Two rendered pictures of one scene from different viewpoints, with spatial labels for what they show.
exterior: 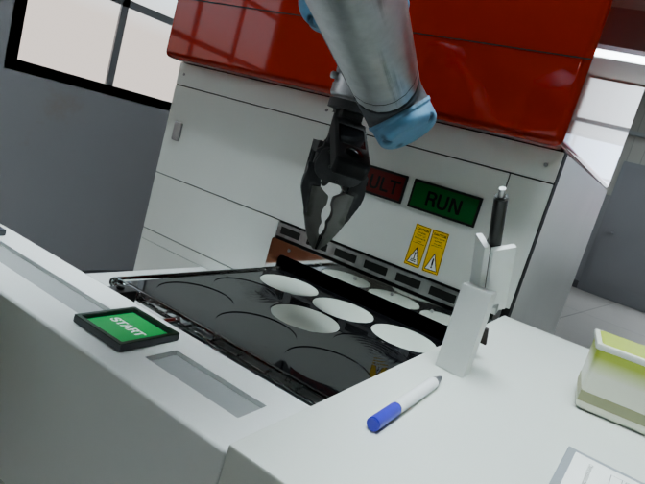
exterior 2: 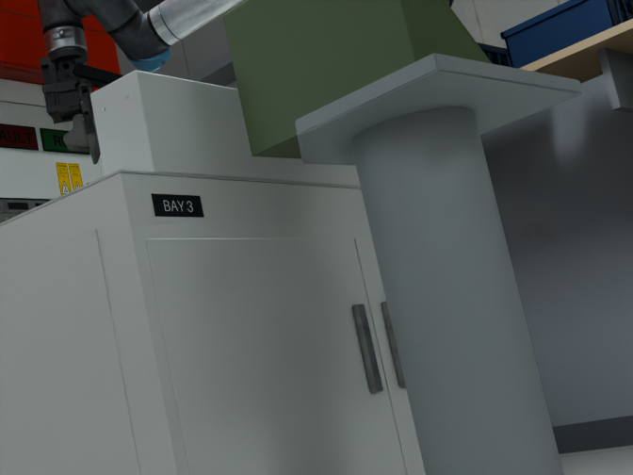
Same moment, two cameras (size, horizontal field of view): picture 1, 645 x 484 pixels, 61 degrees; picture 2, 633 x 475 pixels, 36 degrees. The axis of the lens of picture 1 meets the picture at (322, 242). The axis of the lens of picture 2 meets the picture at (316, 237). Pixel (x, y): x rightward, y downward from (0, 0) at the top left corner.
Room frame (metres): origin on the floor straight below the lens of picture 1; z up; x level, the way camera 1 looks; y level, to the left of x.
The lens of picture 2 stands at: (0.27, 1.68, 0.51)
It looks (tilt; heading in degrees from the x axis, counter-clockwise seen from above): 9 degrees up; 275
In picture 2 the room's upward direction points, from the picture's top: 12 degrees counter-clockwise
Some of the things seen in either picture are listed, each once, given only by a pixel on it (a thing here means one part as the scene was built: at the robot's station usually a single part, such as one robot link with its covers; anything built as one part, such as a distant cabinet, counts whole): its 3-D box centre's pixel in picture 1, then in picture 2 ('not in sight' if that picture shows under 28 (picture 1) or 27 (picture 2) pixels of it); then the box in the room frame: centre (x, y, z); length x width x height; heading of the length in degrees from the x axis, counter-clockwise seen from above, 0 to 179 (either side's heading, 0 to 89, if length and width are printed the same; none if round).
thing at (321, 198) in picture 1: (311, 213); (80, 139); (0.80, 0.03, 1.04); 0.06 x 0.03 x 0.09; 12
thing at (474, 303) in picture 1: (479, 303); not in sight; (0.52, -0.16, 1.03); 0.06 x 0.04 x 0.13; 150
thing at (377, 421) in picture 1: (411, 398); not in sight; (0.40, -0.10, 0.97); 0.14 x 0.01 x 0.01; 151
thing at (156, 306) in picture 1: (214, 339); not in sight; (0.59, 0.09, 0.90); 0.38 x 0.01 x 0.01; 60
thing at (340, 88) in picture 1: (356, 88); (65, 44); (0.80, 0.01, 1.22); 0.08 x 0.08 x 0.05
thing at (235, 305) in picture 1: (304, 319); not in sight; (0.74, -0.01, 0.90); 0.34 x 0.34 x 0.01; 60
